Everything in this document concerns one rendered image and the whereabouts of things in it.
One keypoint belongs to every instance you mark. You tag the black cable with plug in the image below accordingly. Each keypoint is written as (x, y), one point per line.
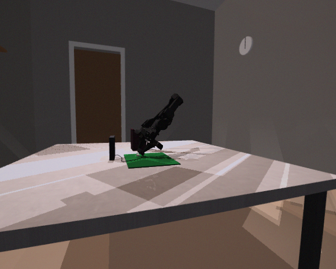
(139, 151)

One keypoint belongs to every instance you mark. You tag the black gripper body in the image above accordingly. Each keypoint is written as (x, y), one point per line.
(152, 141)

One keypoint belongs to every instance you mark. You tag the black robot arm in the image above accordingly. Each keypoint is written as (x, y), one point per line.
(162, 119)

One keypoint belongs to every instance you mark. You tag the green circuit board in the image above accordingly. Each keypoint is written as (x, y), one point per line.
(149, 160)

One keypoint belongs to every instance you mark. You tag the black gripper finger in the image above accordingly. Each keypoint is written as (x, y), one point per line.
(141, 142)
(148, 146)

